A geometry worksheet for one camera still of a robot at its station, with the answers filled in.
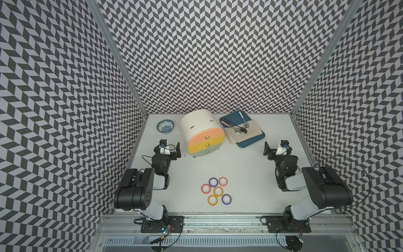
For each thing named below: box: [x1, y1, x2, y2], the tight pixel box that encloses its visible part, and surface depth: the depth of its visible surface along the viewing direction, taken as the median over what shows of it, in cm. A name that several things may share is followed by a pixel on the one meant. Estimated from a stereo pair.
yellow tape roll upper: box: [213, 186, 225, 198], surface depth 85 cm
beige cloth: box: [224, 119, 263, 144], surface depth 110 cm
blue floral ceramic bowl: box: [156, 119, 175, 135], surface depth 110 cm
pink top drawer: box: [187, 127, 226, 146], surface depth 80 cm
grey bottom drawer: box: [190, 142, 224, 157], surface depth 94 cm
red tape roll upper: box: [218, 176, 229, 187], surface depth 88 cm
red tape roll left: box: [200, 183, 212, 195], surface depth 86 cm
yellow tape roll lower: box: [207, 194, 219, 207], surface depth 82 cm
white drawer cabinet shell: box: [180, 109, 224, 145], surface depth 89 cm
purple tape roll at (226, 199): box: [221, 193, 232, 206], surface depth 82 cm
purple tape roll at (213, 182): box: [208, 177, 219, 188], surface depth 88 cm
